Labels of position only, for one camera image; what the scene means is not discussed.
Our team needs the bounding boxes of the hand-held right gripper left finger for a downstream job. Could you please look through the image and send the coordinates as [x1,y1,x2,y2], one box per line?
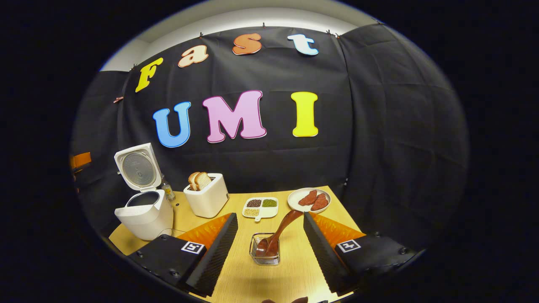
[128,213,239,298]

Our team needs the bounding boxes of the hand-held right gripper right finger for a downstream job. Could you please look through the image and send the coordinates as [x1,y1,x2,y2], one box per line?
[303,212,417,294]

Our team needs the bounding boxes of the metal wire chopstick holder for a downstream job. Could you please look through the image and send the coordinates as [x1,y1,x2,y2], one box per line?
[249,233,281,266]

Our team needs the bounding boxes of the brown wooden spoon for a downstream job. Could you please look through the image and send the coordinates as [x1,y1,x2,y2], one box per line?
[256,210,304,257]

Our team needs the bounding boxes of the white rice cooker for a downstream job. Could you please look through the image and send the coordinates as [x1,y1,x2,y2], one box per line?
[114,143,174,241]

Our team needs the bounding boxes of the white toaster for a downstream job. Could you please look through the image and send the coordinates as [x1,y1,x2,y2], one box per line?
[184,173,229,218]

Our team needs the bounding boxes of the white divided dish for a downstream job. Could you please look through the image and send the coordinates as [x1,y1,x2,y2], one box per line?
[242,197,279,222]

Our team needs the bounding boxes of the white round plate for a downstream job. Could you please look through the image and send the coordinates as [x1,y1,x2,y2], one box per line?
[288,188,331,213]

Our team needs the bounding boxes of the black backdrop cloth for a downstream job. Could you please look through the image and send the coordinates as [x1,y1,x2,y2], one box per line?
[69,23,470,253]

